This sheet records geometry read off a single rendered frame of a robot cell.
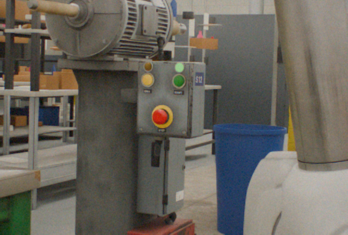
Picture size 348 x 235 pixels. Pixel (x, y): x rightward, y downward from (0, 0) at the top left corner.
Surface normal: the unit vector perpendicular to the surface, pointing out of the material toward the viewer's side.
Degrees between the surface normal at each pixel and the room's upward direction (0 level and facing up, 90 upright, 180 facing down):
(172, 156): 90
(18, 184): 90
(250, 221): 88
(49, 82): 90
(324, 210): 80
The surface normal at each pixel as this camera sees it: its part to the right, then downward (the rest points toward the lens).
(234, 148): -0.50, 0.09
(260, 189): -0.81, -0.10
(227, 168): -0.68, 0.07
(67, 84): 0.71, 0.06
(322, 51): -0.14, 0.11
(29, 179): 0.92, 0.05
